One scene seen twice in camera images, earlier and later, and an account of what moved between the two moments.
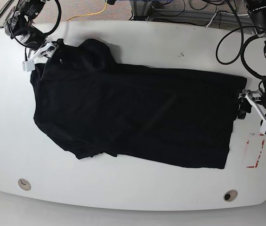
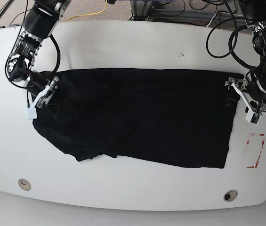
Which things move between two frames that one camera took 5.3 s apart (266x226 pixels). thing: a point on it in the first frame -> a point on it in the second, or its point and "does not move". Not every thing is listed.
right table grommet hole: [230, 195] does not move
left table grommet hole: [24, 184] does not move
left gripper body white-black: [47, 50] -> [41, 92]
